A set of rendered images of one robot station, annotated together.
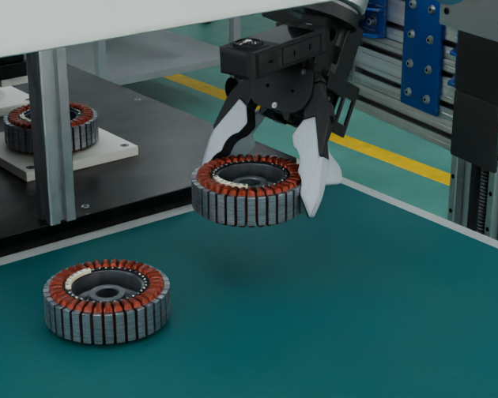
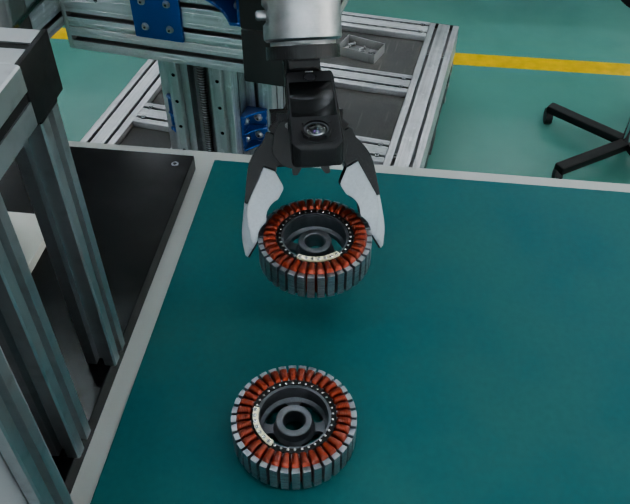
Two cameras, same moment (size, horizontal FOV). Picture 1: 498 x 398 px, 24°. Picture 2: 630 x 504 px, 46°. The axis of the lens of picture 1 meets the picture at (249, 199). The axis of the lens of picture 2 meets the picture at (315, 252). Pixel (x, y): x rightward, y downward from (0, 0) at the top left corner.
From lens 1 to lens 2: 76 cm
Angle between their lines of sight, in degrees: 43
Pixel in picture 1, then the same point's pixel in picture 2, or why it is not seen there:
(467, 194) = (187, 84)
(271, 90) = not seen: hidden behind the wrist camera
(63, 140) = (104, 288)
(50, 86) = (86, 250)
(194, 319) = (352, 387)
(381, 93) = (107, 31)
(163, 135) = not seen: hidden behind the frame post
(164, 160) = (93, 217)
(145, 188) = (127, 264)
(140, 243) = (192, 327)
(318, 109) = (358, 153)
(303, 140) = (355, 186)
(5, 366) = not seen: outside the picture
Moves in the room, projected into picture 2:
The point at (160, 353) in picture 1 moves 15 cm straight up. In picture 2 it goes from (382, 443) to (395, 339)
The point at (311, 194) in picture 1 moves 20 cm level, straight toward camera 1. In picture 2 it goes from (380, 229) to (546, 348)
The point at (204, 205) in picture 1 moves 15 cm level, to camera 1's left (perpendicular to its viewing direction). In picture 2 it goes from (310, 289) to (183, 381)
